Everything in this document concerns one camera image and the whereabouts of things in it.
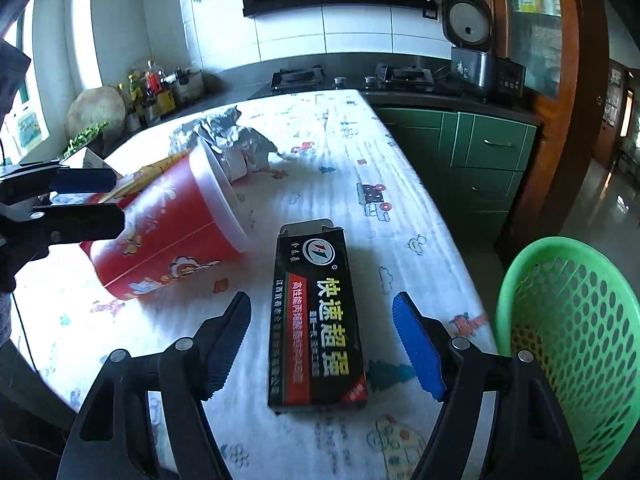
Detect bowl of green vegetables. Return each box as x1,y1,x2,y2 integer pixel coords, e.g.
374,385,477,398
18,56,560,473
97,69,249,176
61,122,110,160

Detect silver foil wrapper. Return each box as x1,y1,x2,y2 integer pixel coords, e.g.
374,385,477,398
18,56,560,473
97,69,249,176
169,106,278,182

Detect condiment bottles group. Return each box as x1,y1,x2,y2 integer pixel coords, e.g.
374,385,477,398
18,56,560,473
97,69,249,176
115,58,205,132

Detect black rice cooker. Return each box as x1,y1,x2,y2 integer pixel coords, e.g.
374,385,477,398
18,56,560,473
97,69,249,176
442,0,526,100

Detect green plastic basket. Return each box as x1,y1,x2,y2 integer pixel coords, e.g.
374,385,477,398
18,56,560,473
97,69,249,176
494,236,639,479

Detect wooden glass cabinet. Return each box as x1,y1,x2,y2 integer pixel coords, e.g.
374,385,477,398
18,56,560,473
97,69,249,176
487,0,608,245

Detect green kitchen cabinet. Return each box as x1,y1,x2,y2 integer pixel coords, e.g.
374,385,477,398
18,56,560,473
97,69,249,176
374,106,537,246

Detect round wooden cutting board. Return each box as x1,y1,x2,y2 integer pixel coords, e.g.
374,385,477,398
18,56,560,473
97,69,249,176
65,86,126,144

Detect gas stove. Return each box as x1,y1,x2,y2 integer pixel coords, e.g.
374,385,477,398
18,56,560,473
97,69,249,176
265,63,449,96

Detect red instant noodle cup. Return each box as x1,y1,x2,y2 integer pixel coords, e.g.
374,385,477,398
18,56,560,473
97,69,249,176
81,142,250,300

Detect white patterned tablecloth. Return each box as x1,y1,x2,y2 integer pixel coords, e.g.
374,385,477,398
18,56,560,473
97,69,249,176
1,90,495,479

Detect yellow red snack wrapper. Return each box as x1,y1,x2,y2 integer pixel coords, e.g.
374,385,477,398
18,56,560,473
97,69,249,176
96,150,190,204

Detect black red battery box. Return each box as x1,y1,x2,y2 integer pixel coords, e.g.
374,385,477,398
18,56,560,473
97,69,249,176
268,219,368,414

